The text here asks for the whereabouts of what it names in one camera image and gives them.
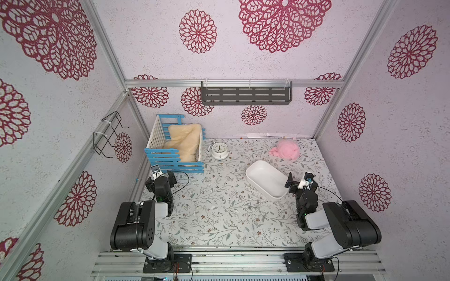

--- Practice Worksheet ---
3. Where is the white plastic storage box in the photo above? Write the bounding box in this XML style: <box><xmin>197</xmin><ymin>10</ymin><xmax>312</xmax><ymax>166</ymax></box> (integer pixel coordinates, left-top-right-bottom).
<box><xmin>246</xmin><ymin>160</ymin><xmax>288</xmax><ymax>201</ymax></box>

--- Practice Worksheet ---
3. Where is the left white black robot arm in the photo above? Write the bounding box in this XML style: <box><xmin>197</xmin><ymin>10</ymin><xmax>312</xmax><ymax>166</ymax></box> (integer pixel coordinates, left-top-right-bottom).
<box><xmin>110</xmin><ymin>171</ymin><xmax>177</xmax><ymax>262</ymax></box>

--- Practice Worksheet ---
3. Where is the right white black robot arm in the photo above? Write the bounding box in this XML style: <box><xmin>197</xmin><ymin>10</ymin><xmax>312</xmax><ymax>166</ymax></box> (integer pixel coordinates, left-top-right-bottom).
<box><xmin>285</xmin><ymin>172</ymin><xmax>382</xmax><ymax>265</ymax></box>

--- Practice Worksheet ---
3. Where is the blue white slatted crate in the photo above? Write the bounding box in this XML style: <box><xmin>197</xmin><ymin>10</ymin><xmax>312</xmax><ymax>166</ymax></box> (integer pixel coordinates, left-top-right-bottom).
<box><xmin>144</xmin><ymin>114</ymin><xmax>205</xmax><ymax>173</ymax></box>

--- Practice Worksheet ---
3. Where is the pink plush toy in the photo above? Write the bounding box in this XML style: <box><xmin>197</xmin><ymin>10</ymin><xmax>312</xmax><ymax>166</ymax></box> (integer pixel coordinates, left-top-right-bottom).
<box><xmin>268</xmin><ymin>139</ymin><xmax>301</xmax><ymax>160</ymax></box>

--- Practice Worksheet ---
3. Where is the cream fluffy cloth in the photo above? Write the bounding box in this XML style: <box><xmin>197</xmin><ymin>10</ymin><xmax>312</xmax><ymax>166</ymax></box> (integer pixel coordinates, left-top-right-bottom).
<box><xmin>164</xmin><ymin>124</ymin><xmax>202</xmax><ymax>162</ymax></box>

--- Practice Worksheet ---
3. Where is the white round alarm clock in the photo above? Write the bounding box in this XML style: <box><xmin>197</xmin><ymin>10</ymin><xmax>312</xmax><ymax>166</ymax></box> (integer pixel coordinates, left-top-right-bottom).
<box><xmin>208</xmin><ymin>142</ymin><xmax>229</xmax><ymax>160</ymax></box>

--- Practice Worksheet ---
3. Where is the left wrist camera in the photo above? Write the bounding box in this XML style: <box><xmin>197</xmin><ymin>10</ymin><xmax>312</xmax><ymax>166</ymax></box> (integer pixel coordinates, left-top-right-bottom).
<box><xmin>151</xmin><ymin>165</ymin><xmax>164</xmax><ymax>180</ymax></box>

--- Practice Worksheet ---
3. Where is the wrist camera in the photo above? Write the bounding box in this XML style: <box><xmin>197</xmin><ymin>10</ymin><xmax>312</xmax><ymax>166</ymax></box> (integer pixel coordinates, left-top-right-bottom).
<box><xmin>151</xmin><ymin>165</ymin><xmax>164</xmax><ymax>180</ymax></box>
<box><xmin>298</xmin><ymin>172</ymin><xmax>314</xmax><ymax>190</ymax></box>

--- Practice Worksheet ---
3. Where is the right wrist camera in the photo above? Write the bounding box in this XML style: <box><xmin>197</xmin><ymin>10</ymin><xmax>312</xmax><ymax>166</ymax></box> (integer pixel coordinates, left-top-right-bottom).
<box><xmin>298</xmin><ymin>172</ymin><xmax>314</xmax><ymax>190</ymax></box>

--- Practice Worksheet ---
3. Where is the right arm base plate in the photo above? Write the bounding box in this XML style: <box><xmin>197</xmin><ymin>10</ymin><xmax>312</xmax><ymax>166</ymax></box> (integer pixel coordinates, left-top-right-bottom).
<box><xmin>284</xmin><ymin>252</ymin><xmax>335</xmax><ymax>273</ymax></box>

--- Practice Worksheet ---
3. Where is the black wire wall rack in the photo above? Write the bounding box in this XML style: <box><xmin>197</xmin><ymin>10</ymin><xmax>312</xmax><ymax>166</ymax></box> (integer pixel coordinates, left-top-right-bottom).
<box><xmin>92</xmin><ymin>111</ymin><xmax>129</xmax><ymax>159</ymax></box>

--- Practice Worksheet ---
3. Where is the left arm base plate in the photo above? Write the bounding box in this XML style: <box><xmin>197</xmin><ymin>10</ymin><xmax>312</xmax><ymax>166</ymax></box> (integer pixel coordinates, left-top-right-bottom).
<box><xmin>143</xmin><ymin>254</ymin><xmax>193</xmax><ymax>274</ymax></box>

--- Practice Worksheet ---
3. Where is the aluminium front rail frame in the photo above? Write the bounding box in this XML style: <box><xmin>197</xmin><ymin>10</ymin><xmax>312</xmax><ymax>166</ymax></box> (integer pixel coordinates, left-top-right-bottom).
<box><xmin>90</xmin><ymin>248</ymin><xmax>387</xmax><ymax>279</ymax></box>

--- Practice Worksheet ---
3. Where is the grey wall shelf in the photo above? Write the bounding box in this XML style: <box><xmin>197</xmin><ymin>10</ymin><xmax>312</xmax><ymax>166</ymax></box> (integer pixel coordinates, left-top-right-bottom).
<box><xmin>200</xmin><ymin>81</ymin><xmax>293</xmax><ymax>106</ymax></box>

